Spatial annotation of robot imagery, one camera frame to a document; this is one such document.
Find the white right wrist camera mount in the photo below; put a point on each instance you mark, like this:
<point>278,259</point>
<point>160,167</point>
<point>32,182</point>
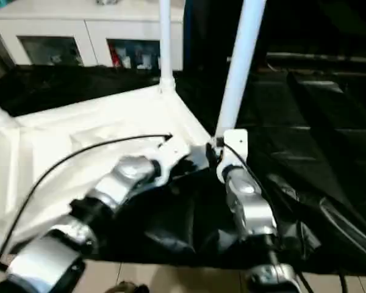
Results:
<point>236,143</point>

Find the long grey metal bar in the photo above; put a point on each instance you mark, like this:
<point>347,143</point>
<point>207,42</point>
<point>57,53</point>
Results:
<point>323,57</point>

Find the white glass-door cabinet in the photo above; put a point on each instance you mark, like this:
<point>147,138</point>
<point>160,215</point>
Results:
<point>79,27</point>

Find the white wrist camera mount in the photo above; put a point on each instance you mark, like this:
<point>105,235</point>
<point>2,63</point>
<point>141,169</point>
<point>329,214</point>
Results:
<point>236,143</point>
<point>170,149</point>

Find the dark brown rounded object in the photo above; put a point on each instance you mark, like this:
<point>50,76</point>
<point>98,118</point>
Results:
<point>128,288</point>

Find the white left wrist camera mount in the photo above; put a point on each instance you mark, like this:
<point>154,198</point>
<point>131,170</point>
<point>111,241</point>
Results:
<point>170,149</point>

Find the large black case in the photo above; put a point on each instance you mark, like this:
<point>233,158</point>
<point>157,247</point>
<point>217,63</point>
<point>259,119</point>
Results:
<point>292,24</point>

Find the black work mat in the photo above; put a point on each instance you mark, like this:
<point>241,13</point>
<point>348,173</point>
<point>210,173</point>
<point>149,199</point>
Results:
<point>292,122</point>

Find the white plastic table top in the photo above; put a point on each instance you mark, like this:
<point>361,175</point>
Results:
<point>79,128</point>

